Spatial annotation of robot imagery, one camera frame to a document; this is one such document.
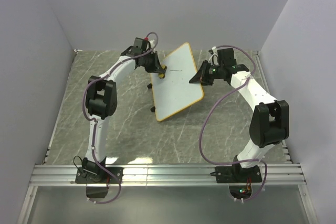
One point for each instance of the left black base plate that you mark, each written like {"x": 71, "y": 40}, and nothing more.
{"x": 113, "y": 177}

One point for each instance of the wire whiteboard stand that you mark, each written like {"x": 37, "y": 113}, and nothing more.
{"x": 150, "y": 87}

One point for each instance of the yellow-framed whiteboard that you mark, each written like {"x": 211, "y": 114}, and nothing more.
{"x": 173, "y": 93}

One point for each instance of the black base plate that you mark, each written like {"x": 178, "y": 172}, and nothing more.
{"x": 236, "y": 174}
{"x": 113, "y": 177}

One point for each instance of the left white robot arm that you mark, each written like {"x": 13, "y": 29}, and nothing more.
{"x": 100, "y": 102}

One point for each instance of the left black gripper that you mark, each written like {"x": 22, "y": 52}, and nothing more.
{"x": 157, "y": 67}

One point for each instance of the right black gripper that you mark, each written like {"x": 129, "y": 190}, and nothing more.
{"x": 200, "y": 77}

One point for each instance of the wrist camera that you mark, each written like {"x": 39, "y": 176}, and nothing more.
{"x": 142, "y": 45}
{"x": 223, "y": 57}

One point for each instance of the aluminium mounting rail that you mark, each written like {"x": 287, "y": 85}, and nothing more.
{"x": 163, "y": 175}

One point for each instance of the yellow bone-shaped eraser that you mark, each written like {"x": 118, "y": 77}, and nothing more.
{"x": 162, "y": 71}

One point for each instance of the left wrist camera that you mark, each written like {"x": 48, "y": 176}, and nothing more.
{"x": 142, "y": 45}

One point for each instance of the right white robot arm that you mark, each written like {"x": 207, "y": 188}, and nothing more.
{"x": 270, "y": 120}

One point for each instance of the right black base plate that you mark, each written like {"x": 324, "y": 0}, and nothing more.
{"x": 236, "y": 174}

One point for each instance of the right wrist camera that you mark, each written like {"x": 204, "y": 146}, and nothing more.
{"x": 223, "y": 57}

